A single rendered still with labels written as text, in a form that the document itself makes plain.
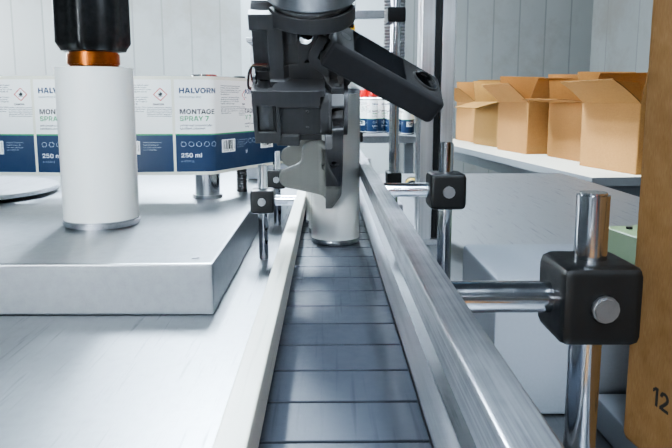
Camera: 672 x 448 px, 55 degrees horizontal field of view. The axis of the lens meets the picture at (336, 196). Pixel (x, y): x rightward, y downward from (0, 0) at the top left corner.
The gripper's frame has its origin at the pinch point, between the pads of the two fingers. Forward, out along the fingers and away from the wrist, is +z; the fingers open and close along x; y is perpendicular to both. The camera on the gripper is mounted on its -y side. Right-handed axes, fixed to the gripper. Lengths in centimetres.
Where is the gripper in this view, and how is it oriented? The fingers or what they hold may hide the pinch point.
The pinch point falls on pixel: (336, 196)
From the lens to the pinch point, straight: 65.0
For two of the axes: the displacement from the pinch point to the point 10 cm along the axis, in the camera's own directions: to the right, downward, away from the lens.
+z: -0.1, 7.9, 6.2
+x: 0.1, 6.2, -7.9
